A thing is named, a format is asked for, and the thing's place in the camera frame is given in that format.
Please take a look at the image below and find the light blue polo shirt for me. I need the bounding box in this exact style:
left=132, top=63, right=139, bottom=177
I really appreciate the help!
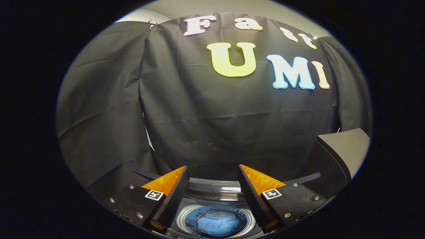
left=191, top=212, right=243, bottom=238

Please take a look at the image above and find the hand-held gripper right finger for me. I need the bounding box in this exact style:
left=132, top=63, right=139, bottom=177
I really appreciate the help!
left=238, top=164, right=332, bottom=233

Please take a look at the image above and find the black backdrop cloth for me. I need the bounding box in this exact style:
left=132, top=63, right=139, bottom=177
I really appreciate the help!
left=56, top=12, right=372, bottom=199

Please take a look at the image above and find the grey washing machine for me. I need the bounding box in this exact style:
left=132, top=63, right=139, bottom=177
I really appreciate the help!
left=128, top=164, right=322, bottom=239

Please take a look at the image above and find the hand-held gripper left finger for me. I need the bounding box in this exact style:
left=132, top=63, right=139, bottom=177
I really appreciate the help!
left=103, top=165, right=190, bottom=232

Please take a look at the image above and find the beige cabinet with dark frame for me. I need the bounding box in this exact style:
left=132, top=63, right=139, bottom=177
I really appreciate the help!
left=312, top=128, right=371, bottom=196

